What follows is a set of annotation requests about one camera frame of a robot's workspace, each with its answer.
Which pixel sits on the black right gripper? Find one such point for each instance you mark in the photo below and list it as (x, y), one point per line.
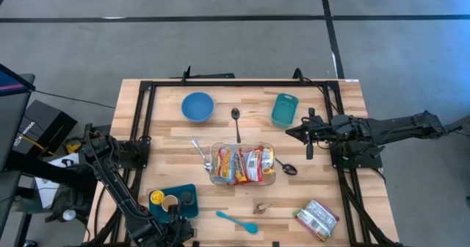
(343, 129)

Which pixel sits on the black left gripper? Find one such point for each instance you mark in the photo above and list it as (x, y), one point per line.
(180, 232)

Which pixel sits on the peanut butter jar tan lid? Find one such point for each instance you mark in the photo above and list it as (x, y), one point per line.
(169, 202)

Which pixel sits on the glass spice jar black lid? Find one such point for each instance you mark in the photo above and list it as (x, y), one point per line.
(186, 197)

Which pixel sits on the jar with yellow lid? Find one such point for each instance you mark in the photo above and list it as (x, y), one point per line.
(157, 196)

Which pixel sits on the metal spoon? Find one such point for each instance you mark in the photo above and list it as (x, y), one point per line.
(207, 165)
(290, 169)
(235, 113)

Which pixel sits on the yellow chicken ramen packet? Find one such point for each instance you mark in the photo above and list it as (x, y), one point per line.
(268, 160)

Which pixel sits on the red ramen noodle packet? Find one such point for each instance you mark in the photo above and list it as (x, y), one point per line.
(241, 166)
(255, 164)

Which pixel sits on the blue ramen noodle packet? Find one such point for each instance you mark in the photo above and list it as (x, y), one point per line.
(224, 164)

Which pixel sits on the white green snack packet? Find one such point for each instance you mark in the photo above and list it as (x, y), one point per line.
(316, 219)

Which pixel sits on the taco seasoning mix packet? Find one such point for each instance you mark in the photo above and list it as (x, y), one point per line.
(262, 208)

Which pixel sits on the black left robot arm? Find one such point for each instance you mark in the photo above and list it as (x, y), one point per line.
(117, 188)

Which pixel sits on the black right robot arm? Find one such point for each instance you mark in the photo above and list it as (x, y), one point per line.
(396, 127)

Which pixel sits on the dark teal plastic tray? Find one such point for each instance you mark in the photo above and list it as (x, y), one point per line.
(191, 210)

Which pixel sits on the light teal plastic basket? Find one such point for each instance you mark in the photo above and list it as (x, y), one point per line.
(284, 110)

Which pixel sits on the clear plastic bin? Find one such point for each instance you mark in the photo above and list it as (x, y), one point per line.
(242, 183)

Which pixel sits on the blue bowl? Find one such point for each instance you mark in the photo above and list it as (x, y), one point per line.
(197, 107)

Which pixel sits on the white round cap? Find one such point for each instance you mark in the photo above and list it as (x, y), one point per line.
(69, 214)

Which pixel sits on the white paper sheet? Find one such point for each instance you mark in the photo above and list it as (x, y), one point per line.
(47, 195)

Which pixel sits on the black equipment case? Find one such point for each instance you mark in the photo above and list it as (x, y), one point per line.
(44, 124)

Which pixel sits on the black computer monitor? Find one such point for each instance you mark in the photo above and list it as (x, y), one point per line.
(14, 122)

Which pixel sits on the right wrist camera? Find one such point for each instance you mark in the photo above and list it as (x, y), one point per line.
(320, 128)

